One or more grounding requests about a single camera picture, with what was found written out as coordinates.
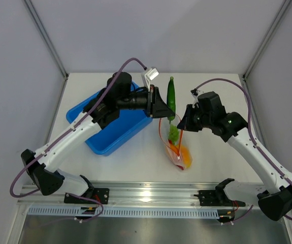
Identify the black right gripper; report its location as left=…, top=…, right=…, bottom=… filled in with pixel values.
left=177, top=104, right=212, bottom=133

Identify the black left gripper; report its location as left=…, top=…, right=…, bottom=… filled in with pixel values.
left=117, top=84, right=175, bottom=118

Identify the green chili pepper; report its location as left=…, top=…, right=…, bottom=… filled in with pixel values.
left=167, top=76, right=176, bottom=122

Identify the green grape bunch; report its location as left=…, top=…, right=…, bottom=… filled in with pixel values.
left=168, top=124, right=180, bottom=144

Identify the clear zip top bag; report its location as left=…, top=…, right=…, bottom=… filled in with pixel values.
left=158, top=115, right=190, bottom=165

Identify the yellow orange mango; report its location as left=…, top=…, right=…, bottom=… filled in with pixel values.
left=180, top=145, right=192, bottom=169

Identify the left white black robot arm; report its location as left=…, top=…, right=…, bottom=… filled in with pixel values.
left=21, top=68, right=175, bottom=203

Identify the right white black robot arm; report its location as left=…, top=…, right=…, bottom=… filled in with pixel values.
left=177, top=89, right=292, bottom=221

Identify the blue plastic tray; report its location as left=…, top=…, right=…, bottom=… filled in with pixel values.
left=66, top=88, right=152, bottom=156

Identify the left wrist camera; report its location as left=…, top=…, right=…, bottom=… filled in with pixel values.
left=141, top=67, right=159, bottom=90

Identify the right aluminium frame post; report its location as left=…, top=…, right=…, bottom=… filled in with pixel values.
left=242, top=0, right=292, bottom=79

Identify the aluminium frame post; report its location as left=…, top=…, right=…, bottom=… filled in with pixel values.
left=242, top=0, right=292, bottom=79
left=22, top=0, right=69, bottom=79

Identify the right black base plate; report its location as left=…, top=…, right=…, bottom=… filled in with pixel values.
left=193, top=190, right=235, bottom=207

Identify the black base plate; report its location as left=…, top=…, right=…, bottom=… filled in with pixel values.
left=64, top=188, right=110, bottom=204
left=193, top=190, right=235, bottom=207

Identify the aluminium mounting rail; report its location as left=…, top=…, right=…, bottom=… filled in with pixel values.
left=16, top=181, right=218, bottom=208

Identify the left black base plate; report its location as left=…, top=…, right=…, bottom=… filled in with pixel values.
left=64, top=188, right=110, bottom=204

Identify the white slotted cable duct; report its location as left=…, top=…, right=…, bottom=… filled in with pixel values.
left=27, top=205, right=219, bottom=219

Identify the left aluminium frame post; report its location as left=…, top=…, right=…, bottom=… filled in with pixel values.
left=22, top=0, right=69, bottom=79

